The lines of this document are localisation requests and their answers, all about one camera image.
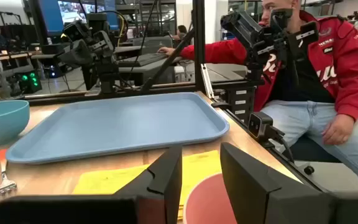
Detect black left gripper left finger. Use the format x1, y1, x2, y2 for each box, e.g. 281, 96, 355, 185
0, 146, 183, 224

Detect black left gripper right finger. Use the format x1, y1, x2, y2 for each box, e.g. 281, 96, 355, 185
219, 142, 358, 224

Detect yellow cloth napkin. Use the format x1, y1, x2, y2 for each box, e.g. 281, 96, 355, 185
72, 150, 223, 219

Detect pink plastic cup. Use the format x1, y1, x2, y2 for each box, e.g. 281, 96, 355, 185
183, 172, 239, 224

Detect orange-handled metal fork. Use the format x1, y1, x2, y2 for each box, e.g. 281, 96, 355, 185
0, 149, 18, 197

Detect blue plastic tray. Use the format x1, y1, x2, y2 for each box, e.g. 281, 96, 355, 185
6, 91, 230, 165

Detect blue plastic bowl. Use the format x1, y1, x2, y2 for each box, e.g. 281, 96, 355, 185
0, 100, 30, 149

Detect black keyboard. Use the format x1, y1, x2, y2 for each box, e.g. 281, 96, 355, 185
116, 52, 169, 68

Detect grey desk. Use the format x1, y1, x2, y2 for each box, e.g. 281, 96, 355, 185
113, 45, 195, 86

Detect large display screen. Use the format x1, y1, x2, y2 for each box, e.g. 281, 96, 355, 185
37, 0, 119, 37

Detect black computer case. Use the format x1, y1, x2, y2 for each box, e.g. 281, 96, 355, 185
16, 70, 43, 95

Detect black drawer unit white labels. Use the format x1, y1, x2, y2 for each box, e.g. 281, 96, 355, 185
224, 86, 257, 124

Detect black table-level camera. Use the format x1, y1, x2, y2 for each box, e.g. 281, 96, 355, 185
247, 111, 286, 147

